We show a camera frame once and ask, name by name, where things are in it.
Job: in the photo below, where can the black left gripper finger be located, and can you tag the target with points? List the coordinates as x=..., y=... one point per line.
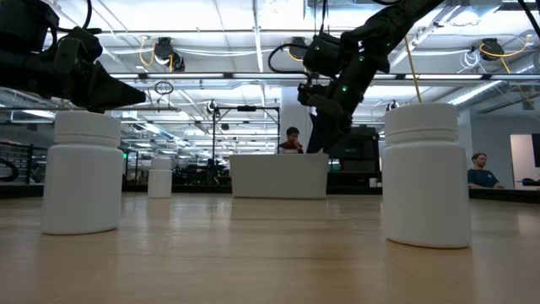
x=109, y=95

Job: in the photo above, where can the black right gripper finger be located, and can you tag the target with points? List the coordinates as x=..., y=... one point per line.
x=329, y=135

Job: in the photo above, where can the white plastic basket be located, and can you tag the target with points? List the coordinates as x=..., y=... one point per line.
x=278, y=177

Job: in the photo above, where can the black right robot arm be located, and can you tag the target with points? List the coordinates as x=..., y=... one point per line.
x=392, y=21

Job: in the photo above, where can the black computer case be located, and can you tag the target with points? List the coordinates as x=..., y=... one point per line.
x=358, y=148

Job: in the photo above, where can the person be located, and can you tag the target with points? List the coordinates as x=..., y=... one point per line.
x=292, y=137
x=481, y=177

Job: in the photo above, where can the small black ceiling reel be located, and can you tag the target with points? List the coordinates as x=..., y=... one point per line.
x=392, y=105
x=212, y=106

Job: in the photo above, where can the metal storage shelf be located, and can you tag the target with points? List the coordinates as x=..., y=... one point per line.
x=25, y=152

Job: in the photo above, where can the long ceiling light strip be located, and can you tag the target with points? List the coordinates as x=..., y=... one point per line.
x=190, y=76

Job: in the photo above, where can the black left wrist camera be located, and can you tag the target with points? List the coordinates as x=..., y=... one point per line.
x=25, y=21

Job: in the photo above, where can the black frame enclosure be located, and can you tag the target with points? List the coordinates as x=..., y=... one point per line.
x=137, y=166

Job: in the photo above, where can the black frame stand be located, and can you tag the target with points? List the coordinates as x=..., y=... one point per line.
x=246, y=108

